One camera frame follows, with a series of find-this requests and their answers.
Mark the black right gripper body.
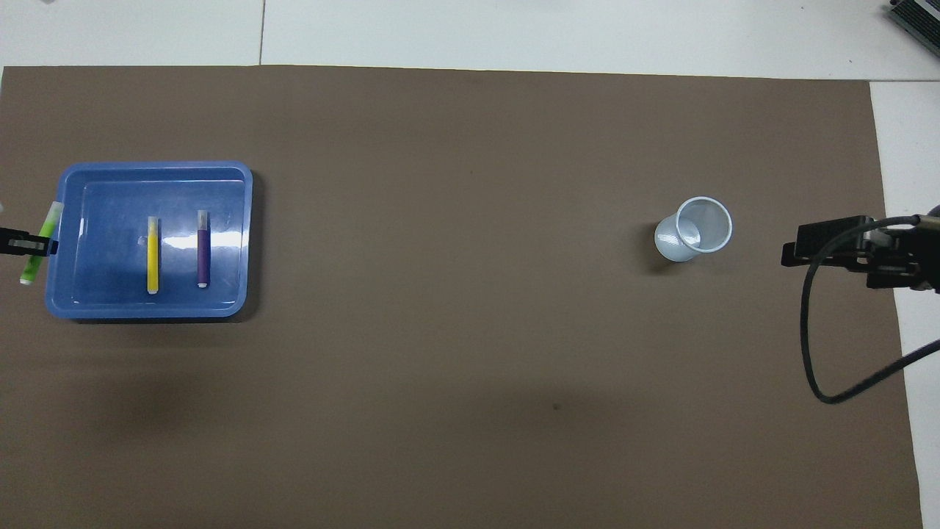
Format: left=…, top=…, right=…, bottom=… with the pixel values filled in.
left=865, top=220, right=940, bottom=292

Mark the green pen with white cap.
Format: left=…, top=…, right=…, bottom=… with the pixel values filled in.
left=19, top=200, right=64, bottom=287

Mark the yellow pen with white cap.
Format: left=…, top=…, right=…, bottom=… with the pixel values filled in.
left=147, top=216, right=160, bottom=295

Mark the purple pen with white cap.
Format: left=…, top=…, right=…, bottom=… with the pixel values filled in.
left=196, top=210, right=212, bottom=289

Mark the blue plastic tray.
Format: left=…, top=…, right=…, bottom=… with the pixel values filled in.
left=46, top=161, right=254, bottom=323

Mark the clear plastic cup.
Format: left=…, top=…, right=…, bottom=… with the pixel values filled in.
left=654, top=195, right=734, bottom=263

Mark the grey ribbed device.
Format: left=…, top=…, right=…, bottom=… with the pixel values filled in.
left=886, top=0, right=940, bottom=56

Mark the brown table mat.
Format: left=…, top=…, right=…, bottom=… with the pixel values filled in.
left=0, top=65, right=925, bottom=529

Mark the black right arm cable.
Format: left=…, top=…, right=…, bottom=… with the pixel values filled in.
left=800, top=215, right=940, bottom=406

